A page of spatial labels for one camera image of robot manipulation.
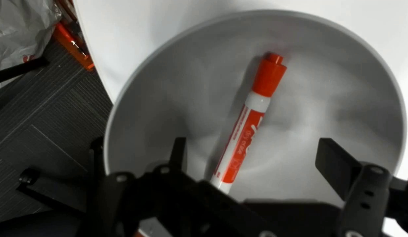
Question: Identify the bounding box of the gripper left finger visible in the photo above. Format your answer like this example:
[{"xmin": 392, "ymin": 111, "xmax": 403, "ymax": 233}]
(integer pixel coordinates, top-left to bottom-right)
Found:
[{"xmin": 103, "ymin": 137, "xmax": 277, "ymax": 237}]

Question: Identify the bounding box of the orange bar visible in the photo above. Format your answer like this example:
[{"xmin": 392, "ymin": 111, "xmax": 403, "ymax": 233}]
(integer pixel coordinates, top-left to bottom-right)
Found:
[{"xmin": 52, "ymin": 21, "xmax": 95, "ymax": 71}]

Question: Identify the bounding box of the black stand foot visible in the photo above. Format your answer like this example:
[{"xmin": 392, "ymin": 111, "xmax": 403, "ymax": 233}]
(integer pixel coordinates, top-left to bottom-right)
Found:
[{"xmin": 16, "ymin": 137, "xmax": 106, "ymax": 237}]

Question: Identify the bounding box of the white plastic bag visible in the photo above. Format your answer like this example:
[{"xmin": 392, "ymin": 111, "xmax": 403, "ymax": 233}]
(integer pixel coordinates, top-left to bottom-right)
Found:
[{"xmin": 0, "ymin": 0, "xmax": 63, "ymax": 93}]

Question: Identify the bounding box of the black stand leg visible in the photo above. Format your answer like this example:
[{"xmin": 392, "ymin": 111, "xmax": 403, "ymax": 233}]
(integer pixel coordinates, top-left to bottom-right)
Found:
[{"xmin": 0, "ymin": 57, "xmax": 50, "ymax": 85}]

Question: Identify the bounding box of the grey bowl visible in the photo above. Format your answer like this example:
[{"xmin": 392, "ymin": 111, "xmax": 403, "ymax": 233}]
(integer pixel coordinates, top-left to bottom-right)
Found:
[{"xmin": 103, "ymin": 9, "xmax": 408, "ymax": 203}]

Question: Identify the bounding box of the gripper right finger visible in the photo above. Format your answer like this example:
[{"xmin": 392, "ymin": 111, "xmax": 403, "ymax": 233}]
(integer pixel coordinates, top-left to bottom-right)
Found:
[{"xmin": 315, "ymin": 138, "xmax": 408, "ymax": 237}]

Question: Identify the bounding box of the red dry erase marker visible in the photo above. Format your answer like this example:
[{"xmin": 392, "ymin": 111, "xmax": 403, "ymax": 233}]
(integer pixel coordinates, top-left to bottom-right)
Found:
[{"xmin": 209, "ymin": 52, "xmax": 287, "ymax": 195}]

